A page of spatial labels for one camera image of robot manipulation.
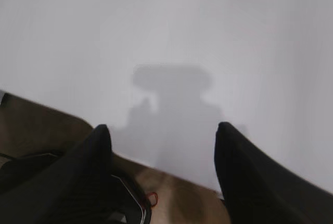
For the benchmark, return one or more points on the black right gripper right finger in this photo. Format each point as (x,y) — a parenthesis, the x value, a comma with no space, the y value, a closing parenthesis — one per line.
(256,189)

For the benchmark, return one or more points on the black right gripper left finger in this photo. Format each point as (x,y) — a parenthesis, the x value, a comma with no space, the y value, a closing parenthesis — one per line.
(30,200)

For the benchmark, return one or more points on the black equipment below table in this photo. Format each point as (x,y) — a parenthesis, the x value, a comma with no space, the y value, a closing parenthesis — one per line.
(112,197)

